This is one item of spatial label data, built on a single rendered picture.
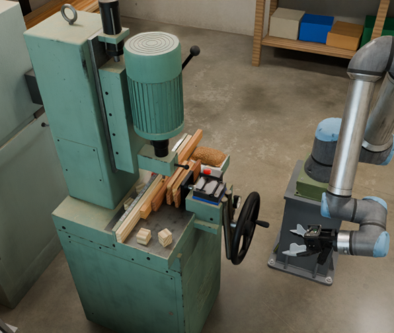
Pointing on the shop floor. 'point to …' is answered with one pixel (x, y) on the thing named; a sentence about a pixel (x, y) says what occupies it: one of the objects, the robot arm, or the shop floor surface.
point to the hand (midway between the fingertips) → (287, 242)
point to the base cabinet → (144, 287)
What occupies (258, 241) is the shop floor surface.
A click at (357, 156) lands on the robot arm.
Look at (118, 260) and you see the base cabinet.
